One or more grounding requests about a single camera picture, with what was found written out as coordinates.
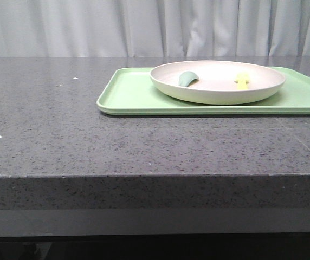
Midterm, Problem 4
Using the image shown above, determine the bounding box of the cream round plate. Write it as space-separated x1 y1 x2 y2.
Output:
150 60 286 105

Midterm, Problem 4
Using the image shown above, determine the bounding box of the yellow plastic fork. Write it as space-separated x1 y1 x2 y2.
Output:
234 72 250 90

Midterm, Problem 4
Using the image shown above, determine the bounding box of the light green plastic tray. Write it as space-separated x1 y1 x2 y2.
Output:
96 67 310 116

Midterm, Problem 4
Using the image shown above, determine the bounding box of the dark green spoon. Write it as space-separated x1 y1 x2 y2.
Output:
178 71 199 87

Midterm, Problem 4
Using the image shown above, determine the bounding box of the white curtain backdrop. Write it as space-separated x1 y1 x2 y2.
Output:
0 1 310 57

